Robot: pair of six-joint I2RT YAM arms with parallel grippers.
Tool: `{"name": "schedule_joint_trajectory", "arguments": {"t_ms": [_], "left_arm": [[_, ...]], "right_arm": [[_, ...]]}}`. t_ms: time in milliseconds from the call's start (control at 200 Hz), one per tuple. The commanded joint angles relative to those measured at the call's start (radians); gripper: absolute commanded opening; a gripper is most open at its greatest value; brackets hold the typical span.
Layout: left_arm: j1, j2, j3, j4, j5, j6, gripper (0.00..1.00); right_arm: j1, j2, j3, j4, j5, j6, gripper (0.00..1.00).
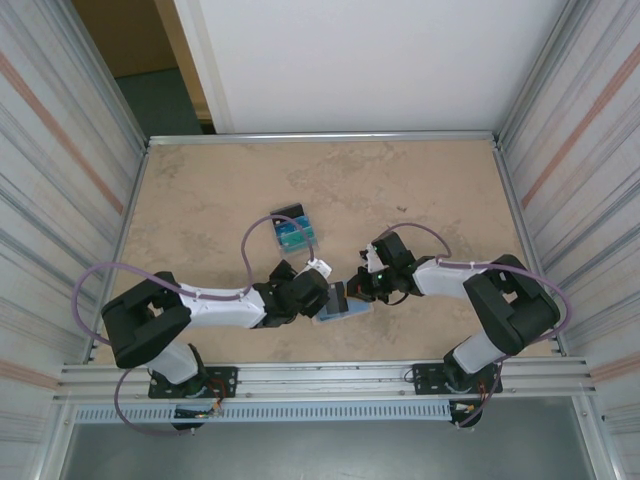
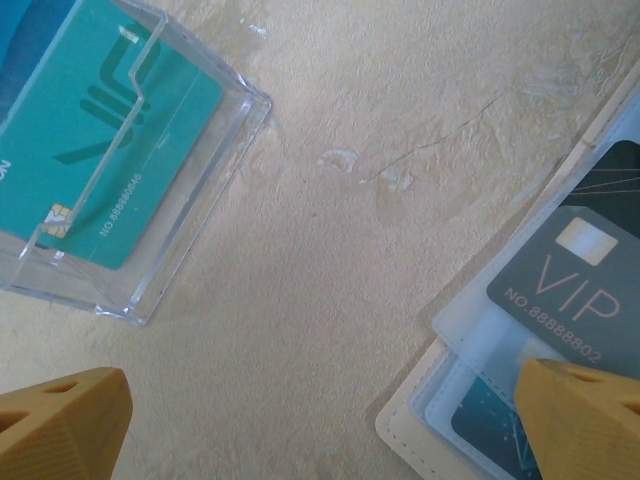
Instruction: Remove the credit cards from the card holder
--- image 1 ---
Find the teal credit card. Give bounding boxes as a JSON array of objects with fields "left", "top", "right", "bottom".
[{"left": 278, "top": 228, "right": 319, "bottom": 251}]

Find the aluminium frame post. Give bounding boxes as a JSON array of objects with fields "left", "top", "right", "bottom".
[
  {"left": 67, "top": 0, "right": 151, "bottom": 151},
  {"left": 492, "top": 0, "right": 576, "bottom": 146}
]

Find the small green circuit board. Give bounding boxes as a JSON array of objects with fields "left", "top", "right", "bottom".
[{"left": 173, "top": 399, "right": 225, "bottom": 419}]

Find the aluminium table edge bar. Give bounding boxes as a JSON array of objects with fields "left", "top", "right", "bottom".
[{"left": 146, "top": 130, "right": 499, "bottom": 147}]

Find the light blue credit card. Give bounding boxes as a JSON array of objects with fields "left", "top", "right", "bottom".
[{"left": 273, "top": 215, "right": 312, "bottom": 236}]

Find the tan wooden door edge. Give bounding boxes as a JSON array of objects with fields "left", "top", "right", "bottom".
[{"left": 153, "top": 0, "right": 215, "bottom": 122}]

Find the clear acrylic card stand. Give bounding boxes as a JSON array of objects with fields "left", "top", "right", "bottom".
[{"left": 269, "top": 201, "right": 322, "bottom": 260}]

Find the grey slotted cable duct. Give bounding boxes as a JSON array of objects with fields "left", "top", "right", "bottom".
[{"left": 72, "top": 402, "right": 454, "bottom": 425}]

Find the aluminium table side bar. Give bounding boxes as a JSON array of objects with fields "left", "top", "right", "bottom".
[
  {"left": 492, "top": 142, "right": 566, "bottom": 359},
  {"left": 89, "top": 142, "right": 151, "bottom": 364}
]

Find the beige leather card holder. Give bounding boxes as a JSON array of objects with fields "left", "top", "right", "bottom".
[{"left": 313, "top": 287, "right": 376, "bottom": 327}]

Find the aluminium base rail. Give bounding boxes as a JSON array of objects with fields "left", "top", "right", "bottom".
[{"left": 52, "top": 357, "right": 601, "bottom": 404}]

